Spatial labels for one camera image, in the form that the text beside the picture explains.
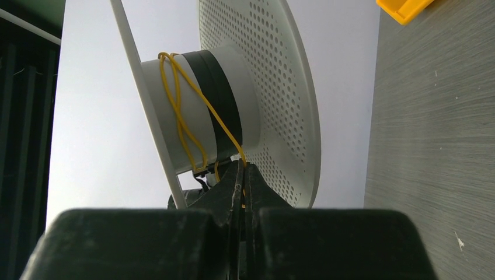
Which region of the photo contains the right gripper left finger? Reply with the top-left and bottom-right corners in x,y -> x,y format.
21,161 -> 244,279

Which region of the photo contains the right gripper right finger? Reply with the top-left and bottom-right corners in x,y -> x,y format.
244,164 -> 437,279

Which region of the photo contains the white plastic spool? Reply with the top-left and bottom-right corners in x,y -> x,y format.
111,1 -> 321,209

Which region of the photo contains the yellow wire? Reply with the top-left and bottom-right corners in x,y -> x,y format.
158,52 -> 248,209

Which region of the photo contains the small yellow block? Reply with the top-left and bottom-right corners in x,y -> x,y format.
375,0 -> 434,25

